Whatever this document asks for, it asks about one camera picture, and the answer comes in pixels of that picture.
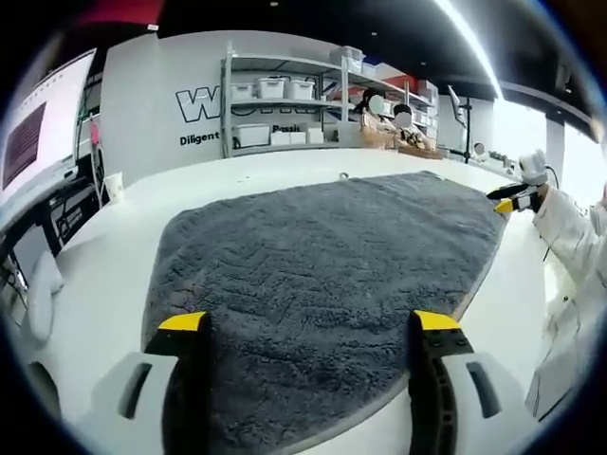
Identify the black tripod stand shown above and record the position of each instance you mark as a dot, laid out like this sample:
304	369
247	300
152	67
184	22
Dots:
465	128

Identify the pink hanging cloth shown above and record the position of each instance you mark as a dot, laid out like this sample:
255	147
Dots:
95	132

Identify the white chair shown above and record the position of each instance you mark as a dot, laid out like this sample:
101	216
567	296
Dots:
45	294

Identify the ceiling light strip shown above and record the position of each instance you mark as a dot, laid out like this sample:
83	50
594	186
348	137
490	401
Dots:
474	42

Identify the white paper cup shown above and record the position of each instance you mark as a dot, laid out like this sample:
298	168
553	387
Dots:
114	187

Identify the group of white storage boxes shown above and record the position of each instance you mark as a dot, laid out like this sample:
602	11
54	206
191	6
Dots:
272	87

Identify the dark grey fluffy towel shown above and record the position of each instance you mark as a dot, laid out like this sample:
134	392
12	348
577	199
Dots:
308	265

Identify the person's right hand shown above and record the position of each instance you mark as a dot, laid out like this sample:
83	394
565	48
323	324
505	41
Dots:
542	196

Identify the black equipment case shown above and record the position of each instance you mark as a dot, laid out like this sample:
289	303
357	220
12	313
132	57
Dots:
76	213

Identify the large display screen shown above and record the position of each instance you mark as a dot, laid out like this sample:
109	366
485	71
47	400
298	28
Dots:
42	123

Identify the wooden tray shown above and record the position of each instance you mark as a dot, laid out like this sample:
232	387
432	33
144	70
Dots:
422	152

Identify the grey metal shelf rack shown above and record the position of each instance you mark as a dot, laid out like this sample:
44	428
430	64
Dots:
341	71

